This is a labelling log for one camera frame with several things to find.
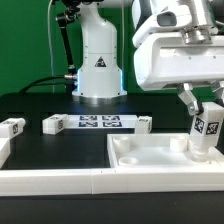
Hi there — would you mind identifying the white square table top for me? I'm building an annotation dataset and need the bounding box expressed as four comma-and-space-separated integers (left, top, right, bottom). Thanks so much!
107, 133, 224, 168

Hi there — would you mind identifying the white U-shaped fence wall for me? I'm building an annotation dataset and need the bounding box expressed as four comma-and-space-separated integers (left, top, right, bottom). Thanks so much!
0, 139, 224, 196

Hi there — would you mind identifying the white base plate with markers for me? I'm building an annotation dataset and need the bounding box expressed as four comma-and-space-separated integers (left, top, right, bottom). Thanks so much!
67, 115, 137, 129

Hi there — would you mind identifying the white thin cable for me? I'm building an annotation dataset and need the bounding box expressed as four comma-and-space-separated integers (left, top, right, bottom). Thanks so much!
47, 0, 56, 94

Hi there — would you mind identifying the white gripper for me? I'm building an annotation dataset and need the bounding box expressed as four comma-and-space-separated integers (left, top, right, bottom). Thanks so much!
134, 32, 224, 116

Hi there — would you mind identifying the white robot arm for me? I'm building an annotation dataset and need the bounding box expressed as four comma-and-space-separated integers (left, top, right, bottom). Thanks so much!
62, 0, 224, 115

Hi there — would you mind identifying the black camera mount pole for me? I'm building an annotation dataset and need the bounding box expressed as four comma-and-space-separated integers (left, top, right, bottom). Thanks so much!
56, 10, 77, 80

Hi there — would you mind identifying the black cable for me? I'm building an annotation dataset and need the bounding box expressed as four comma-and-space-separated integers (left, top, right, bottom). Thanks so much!
19, 77, 76, 94

